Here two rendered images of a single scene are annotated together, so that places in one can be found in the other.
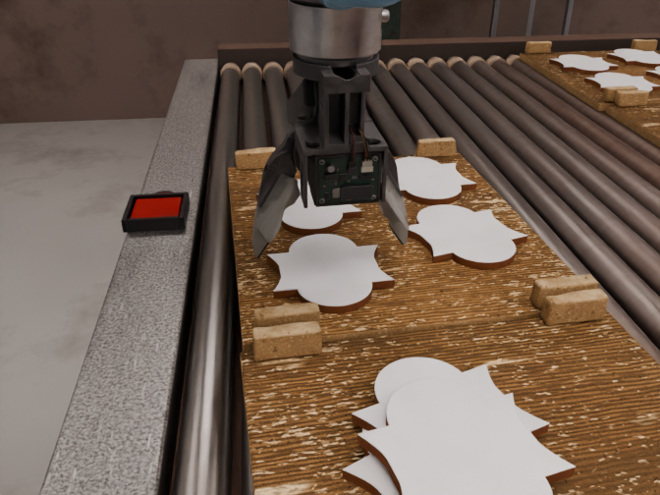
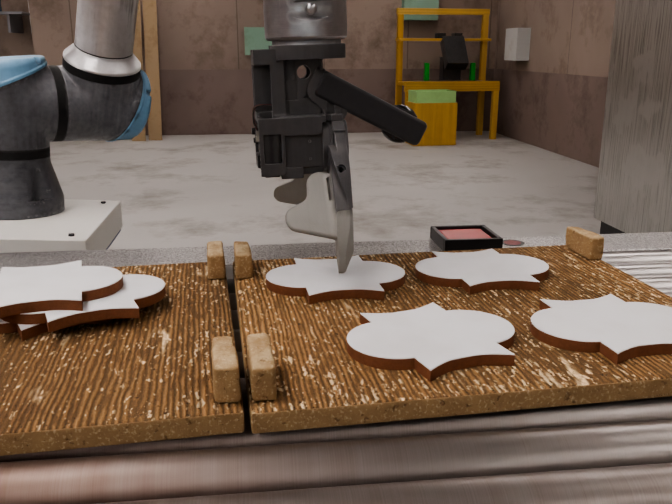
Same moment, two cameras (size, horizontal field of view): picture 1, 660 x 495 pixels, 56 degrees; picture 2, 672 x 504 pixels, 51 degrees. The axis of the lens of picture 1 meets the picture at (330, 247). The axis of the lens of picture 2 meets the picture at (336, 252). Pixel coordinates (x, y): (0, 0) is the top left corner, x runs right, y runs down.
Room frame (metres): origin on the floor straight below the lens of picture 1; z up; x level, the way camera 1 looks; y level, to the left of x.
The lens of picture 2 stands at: (0.55, -0.68, 1.16)
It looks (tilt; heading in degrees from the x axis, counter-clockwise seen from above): 16 degrees down; 90
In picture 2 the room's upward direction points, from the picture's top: straight up
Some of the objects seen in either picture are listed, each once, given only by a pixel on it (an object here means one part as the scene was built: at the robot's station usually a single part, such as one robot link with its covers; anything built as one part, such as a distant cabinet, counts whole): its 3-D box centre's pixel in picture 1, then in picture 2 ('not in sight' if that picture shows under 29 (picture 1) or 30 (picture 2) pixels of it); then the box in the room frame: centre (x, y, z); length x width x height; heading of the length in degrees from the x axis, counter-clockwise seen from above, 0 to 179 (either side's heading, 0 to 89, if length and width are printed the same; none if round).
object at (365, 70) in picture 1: (336, 127); (301, 111); (0.52, -0.01, 1.11); 0.09 x 0.08 x 0.12; 10
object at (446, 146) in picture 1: (435, 147); not in sight; (0.88, -0.16, 0.95); 0.06 x 0.02 x 0.03; 100
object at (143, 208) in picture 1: (157, 212); (465, 239); (0.72, 0.22, 0.92); 0.06 x 0.06 x 0.01; 7
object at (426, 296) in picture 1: (378, 228); (460, 311); (0.67, -0.06, 0.93); 0.41 x 0.35 x 0.02; 10
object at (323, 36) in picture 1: (339, 28); (305, 21); (0.53, -0.01, 1.19); 0.08 x 0.08 x 0.05
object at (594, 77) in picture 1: (632, 70); not in sight; (1.37, -0.66, 0.94); 0.41 x 0.35 x 0.04; 6
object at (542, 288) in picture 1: (564, 292); (261, 366); (0.50, -0.22, 0.95); 0.06 x 0.02 x 0.03; 100
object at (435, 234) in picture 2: (156, 211); (465, 238); (0.72, 0.22, 0.92); 0.08 x 0.08 x 0.02; 7
